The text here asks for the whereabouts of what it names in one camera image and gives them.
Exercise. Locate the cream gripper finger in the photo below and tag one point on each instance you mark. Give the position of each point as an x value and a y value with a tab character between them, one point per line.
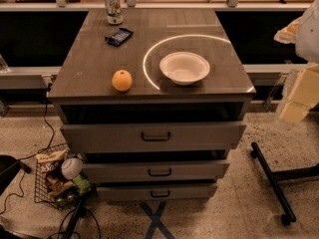
302	94

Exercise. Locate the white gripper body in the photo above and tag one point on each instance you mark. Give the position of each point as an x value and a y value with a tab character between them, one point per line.
309	37

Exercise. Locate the orange fruit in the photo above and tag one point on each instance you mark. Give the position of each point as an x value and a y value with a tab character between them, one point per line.
122	80

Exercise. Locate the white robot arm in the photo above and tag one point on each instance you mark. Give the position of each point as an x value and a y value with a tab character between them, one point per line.
307	43

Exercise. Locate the white paper bowl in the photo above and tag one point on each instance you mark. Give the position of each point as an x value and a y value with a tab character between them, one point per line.
184	68

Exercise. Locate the black wheeled stand base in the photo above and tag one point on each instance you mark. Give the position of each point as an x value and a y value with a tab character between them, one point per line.
274	177

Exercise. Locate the grey drawer cabinet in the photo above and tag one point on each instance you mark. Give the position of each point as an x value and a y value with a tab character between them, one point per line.
83	92

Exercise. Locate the bottom grey drawer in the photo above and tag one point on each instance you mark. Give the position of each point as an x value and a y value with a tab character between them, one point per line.
157	192

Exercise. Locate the grey drawer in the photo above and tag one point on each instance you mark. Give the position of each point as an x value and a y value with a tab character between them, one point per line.
157	192
148	137
155	171

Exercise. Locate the middle grey drawer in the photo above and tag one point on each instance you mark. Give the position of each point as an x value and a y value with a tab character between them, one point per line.
155	171

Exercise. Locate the green white soda can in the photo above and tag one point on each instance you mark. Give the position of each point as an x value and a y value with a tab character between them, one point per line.
114	12

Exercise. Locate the top grey drawer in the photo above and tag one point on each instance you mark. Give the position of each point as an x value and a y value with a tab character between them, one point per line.
148	137

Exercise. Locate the green snack pack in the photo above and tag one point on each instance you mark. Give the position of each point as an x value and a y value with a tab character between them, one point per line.
82	183

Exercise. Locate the white round ball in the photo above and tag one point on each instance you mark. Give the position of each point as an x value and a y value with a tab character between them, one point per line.
71	167

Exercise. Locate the black tripod leg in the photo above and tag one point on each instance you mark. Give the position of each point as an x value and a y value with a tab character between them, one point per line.
68	224

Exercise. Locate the yellow chip bag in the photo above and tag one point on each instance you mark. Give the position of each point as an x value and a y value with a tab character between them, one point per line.
49	162

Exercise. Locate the black object left edge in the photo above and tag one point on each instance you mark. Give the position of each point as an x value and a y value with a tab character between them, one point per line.
9	167

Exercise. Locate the black wire basket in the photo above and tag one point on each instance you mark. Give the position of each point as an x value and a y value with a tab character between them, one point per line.
65	200

